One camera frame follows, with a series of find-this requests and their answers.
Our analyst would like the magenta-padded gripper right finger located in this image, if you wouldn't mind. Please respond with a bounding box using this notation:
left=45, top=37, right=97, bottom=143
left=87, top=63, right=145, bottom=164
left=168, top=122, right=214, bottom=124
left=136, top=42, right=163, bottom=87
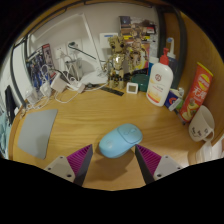
left=134, top=143, right=183, bottom=185

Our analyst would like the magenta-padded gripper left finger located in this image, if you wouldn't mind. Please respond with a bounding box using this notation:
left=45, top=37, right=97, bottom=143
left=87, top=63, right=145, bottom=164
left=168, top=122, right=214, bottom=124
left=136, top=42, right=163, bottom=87
left=43, top=143, right=93, bottom=187

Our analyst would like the light blue computer mouse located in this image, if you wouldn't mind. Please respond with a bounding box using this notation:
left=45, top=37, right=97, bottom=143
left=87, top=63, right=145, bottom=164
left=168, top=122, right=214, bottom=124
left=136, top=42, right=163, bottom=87
left=98, top=123, right=144, bottom=159

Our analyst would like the grey mouse pad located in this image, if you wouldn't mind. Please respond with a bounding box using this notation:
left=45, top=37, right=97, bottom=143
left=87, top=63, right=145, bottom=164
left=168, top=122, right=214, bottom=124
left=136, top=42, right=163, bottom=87
left=17, top=108, right=59, bottom=160

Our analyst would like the clear lidded plastic container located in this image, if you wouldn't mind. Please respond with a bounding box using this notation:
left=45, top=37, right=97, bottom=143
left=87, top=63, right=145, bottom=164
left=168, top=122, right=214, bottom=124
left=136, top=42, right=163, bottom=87
left=194, top=138, right=224, bottom=164

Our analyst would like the white printed mug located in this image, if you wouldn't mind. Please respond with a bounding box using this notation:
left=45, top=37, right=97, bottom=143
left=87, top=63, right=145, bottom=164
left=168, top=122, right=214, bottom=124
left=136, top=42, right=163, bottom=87
left=188, top=104, right=216, bottom=143

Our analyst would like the small blue box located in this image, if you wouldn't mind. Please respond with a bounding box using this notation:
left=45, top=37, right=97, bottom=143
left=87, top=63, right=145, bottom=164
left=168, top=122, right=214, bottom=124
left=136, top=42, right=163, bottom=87
left=164, top=88, right=185, bottom=112

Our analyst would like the teal and white bedding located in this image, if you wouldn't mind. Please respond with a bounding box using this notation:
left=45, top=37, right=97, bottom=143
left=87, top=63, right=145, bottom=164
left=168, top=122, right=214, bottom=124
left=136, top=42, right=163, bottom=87
left=0, top=113, right=11, bottom=158

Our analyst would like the white red-capped lotion pump bottle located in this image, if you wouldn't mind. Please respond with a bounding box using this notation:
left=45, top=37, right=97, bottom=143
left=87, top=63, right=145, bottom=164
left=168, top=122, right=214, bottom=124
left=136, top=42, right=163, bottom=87
left=145, top=47, right=174, bottom=108

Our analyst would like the white plug adapter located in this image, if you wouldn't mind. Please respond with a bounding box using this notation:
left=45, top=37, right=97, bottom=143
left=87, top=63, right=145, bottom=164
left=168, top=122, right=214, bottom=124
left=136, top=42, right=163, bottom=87
left=71, top=80, right=87, bottom=94

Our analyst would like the black backpack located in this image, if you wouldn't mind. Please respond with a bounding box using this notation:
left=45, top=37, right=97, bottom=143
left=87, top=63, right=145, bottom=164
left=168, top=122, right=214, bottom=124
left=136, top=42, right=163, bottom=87
left=4, top=84, right=18, bottom=126

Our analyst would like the small white square clock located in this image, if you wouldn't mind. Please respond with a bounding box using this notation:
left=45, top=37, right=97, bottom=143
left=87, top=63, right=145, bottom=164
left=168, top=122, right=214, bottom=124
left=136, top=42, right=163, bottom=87
left=126, top=81, right=139, bottom=95

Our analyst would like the red chips can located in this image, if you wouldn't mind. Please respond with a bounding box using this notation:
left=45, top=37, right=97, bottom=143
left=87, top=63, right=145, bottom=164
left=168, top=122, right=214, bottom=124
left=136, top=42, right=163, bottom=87
left=178, top=61, right=214, bottom=123

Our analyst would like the white charger block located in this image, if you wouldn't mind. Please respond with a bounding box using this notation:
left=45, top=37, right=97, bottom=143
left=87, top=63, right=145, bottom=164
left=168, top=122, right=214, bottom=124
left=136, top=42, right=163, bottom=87
left=49, top=73, right=69, bottom=93

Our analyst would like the dark green round tin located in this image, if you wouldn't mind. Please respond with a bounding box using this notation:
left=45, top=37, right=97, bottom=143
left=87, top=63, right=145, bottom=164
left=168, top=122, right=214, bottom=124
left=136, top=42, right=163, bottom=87
left=130, top=73, right=151, bottom=93

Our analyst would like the flat black ruler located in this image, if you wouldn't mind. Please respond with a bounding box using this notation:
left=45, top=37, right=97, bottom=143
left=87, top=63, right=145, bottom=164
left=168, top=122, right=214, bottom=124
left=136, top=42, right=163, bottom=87
left=99, top=85, right=125, bottom=97

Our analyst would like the white desk lamp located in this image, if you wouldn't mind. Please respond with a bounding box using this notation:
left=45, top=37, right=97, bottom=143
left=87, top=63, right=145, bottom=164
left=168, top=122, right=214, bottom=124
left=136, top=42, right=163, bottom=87
left=28, top=12, right=109, bottom=87

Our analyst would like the silver metal cup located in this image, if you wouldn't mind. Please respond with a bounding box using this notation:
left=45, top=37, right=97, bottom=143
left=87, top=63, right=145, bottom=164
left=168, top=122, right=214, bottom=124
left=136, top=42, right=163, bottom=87
left=66, top=58, right=83, bottom=81

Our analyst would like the blue model kit box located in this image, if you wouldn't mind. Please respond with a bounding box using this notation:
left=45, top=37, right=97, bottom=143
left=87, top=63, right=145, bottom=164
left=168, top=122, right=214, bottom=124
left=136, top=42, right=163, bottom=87
left=25, top=43, right=56, bottom=91

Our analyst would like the brown tree creature figurine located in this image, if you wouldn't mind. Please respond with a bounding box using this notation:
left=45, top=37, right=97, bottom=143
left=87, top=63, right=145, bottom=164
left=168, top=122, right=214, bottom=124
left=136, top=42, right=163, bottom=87
left=103, top=34, right=129, bottom=90

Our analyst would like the colourful printed poster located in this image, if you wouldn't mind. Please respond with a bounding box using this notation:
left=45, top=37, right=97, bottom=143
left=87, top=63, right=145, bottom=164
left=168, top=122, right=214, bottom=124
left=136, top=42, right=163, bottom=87
left=118, top=15, right=158, bottom=71

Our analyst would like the white charging cable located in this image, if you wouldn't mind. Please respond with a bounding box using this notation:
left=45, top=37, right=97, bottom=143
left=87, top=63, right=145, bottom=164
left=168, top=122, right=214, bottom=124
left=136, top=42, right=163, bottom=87
left=53, top=88, right=84, bottom=104

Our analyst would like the white wall socket plate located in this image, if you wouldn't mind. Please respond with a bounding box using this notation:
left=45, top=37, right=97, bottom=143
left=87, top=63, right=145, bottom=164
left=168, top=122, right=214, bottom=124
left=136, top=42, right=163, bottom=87
left=67, top=39, right=84, bottom=56
left=53, top=44, right=68, bottom=61

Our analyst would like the dark grey metal frame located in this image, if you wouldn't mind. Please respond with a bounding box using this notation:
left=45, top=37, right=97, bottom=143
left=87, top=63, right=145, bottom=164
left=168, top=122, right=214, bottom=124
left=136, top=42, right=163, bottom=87
left=9, top=3, right=188, bottom=108

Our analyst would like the white wall switch panel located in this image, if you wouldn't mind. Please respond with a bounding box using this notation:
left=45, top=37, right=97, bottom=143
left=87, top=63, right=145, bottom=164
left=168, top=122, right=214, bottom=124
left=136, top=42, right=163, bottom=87
left=99, top=32, right=119, bottom=49

